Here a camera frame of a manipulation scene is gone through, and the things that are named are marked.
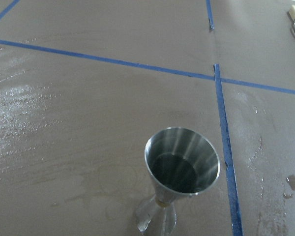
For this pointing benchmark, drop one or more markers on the steel double jigger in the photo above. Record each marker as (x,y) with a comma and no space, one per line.
(181,163)

